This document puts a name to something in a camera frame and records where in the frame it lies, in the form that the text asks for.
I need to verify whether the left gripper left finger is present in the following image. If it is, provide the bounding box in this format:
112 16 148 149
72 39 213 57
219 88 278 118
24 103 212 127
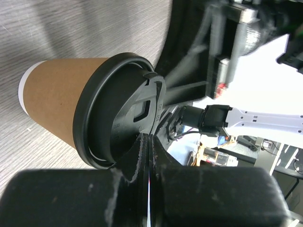
0 134 148 227

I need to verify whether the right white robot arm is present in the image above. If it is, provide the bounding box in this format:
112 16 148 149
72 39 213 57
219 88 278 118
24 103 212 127
156 0 303 137

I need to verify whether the black plastic cup lid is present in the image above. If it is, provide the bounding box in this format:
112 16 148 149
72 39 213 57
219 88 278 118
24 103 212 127
72 52 166 169

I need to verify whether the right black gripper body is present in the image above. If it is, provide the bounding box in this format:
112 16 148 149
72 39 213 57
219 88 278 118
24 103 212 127
156 0 291 105

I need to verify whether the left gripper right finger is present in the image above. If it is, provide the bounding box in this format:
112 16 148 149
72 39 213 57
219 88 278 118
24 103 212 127
149 137 290 227

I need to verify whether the single brown paper cup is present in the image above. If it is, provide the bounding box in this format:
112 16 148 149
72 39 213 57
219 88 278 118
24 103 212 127
18 58 107 147

